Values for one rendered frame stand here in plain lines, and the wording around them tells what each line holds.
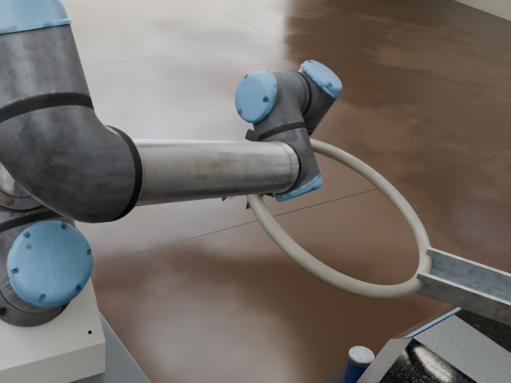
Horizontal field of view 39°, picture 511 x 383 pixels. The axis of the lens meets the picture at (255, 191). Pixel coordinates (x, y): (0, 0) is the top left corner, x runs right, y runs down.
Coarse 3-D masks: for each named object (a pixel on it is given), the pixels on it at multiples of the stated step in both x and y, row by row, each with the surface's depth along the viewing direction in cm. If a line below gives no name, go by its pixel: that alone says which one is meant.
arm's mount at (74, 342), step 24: (72, 312) 153; (96, 312) 155; (0, 336) 146; (24, 336) 148; (48, 336) 150; (72, 336) 152; (96, 336) 154; (0, 360) 145; (24, 360) 147; (48, 360) 149; (72, 360) 153; (96, 360) 156
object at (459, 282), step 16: (432, 256) 163; (448, 256) 162; (432, 272) 163; (448, 272) 163; (464, 272) 162; (480, 272) 160; (496, 272) 159; (432, 288) 154; (448, 288) 152; (464, 288) 151; (480, 288) 160; (496, 288) 160; (464, 304) 152; (480, 304) 151; (496, 304) 149; (496, 320) 151
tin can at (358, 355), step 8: (352, 352) 280; (360, 352) 281; (368, 352) 281; (352, 360) 277; (360, 360) 277; (368, 360) 277; (352, 368) 279; (360, 368) 277; (344, 376) 284; (352, 376) 280; (360, 376) 279
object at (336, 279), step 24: (312, 144) 176; (360, 168) 180; (384, 192) 179; (264, 216) 145; (408, 216) 174; (288, 240) 143; (312, 264) 141; (432, 264) 162; (360, 288) 143; (384, 288) 146; (408, 288) 150
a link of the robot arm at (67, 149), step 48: (0, 144) 75; (48, 144) 74; (96, 144) 77; (144, 144) 88; (192, 144) 97; (240, 144) 108; (288, 144) 122; (48, 192) 77; (96, 192) 78; (144, 192) 86; (192, 192) 96; (240, 192) 108; (288, 192) 124
